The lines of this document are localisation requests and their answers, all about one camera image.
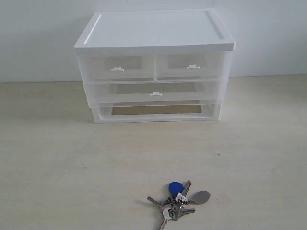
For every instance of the clear plastic storage box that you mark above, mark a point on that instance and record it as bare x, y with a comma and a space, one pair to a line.
104, 95

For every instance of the bunch of keys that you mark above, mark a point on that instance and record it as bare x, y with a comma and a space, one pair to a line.
174, 207

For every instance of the white plastic drawer cabinet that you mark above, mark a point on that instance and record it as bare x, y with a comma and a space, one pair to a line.
154, 33

